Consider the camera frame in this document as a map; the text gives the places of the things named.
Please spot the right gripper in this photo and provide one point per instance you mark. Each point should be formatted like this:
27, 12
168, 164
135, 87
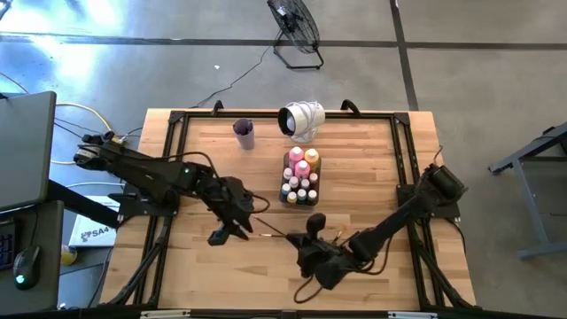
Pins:
321, 261

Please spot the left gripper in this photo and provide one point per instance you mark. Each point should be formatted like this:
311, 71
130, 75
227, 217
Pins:
232, 199

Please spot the small yellow paint bottle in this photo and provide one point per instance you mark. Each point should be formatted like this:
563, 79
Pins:
292, 197

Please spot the teal paint bottle black label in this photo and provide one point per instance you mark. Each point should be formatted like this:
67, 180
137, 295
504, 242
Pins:
302, 193

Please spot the green paint bottle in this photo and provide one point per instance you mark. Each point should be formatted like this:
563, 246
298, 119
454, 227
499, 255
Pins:
313, 195

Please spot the light blue paint bottle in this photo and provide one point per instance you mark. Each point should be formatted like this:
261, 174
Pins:
285, 189

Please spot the dark purple paint bottle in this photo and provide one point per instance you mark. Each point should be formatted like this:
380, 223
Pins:
305, 183

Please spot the white paint bottle black label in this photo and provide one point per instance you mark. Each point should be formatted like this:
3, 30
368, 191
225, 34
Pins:
288, 173
293, 181

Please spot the red paint bottle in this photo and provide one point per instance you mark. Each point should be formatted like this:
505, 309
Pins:
313, 178

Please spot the large pink paint bottle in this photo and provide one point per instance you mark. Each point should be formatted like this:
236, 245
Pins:
303, 169
296, 155

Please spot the large yellow-orange paint bottle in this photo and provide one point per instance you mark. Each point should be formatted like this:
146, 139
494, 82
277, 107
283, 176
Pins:
312, 156

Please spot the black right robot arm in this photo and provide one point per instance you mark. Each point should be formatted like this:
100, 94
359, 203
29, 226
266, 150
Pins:
398, 217

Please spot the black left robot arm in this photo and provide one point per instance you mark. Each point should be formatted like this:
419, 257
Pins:
146, 173

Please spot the grey translucent plastic bin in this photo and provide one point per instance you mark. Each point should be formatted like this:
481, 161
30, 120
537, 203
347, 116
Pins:
305, 204

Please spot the lilac plastic cup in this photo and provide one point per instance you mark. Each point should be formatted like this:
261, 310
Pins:
246, 141

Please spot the silver aluminium bar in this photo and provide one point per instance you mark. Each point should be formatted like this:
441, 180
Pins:
164, 314
412, 315

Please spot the white desk lamp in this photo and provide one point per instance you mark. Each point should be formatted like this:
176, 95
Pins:
305, 117

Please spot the white cardboard box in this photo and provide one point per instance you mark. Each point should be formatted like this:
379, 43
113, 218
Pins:
95, 230

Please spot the yellow power strip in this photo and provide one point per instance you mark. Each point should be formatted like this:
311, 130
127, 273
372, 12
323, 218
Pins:
118, 140

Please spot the small yellow object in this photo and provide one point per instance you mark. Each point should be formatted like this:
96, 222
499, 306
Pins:
68, 256

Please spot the dark grey desk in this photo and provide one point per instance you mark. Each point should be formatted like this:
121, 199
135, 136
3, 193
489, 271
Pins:
44, 248

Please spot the black floor fan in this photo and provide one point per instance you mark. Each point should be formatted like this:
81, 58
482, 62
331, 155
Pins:
294, 22

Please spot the black computer mouse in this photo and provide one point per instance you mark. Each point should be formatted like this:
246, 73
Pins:
26, 268

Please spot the grey monitor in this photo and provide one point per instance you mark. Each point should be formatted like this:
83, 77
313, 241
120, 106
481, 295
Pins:
24, 146

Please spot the black keyboard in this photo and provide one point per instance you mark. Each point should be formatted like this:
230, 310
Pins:
5, 246

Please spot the grey-blue metal cart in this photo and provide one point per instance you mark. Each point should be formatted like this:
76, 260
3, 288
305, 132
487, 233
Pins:
531, 155

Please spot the black aluminium table frame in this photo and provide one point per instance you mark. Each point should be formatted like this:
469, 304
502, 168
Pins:
266, 114

